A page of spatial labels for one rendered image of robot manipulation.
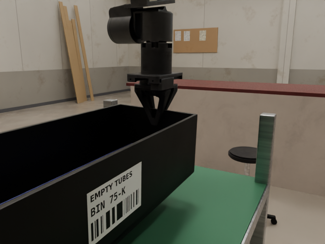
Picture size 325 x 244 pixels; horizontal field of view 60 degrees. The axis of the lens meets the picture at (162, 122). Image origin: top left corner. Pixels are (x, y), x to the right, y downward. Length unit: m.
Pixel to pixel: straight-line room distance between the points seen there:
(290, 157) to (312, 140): 0.25
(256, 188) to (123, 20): 0.43
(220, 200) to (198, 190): 0.06
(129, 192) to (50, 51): 7.77
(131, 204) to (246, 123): 2.55
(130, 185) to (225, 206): 0.25
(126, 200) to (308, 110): 2.50
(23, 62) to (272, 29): 6.51
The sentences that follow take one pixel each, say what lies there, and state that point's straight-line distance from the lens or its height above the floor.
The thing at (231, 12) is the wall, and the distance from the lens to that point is 9.02.
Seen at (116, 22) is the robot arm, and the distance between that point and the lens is 0.56.
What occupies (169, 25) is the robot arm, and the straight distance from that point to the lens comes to 0.51.
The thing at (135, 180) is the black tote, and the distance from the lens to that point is 0.35.
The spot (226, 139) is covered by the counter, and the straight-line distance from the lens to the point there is 2.95.
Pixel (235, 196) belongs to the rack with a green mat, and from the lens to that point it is 0.59.
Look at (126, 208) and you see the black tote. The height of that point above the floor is 1.04.
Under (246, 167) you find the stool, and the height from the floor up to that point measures 0.44.
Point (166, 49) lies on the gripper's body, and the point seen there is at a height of 1.23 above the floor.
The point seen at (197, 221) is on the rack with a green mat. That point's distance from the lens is 0.50.
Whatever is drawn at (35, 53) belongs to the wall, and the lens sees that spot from 7.78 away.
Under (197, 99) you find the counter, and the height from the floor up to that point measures 0.79.
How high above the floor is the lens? 1.22
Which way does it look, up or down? 13 degrees down
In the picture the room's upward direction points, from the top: straight up
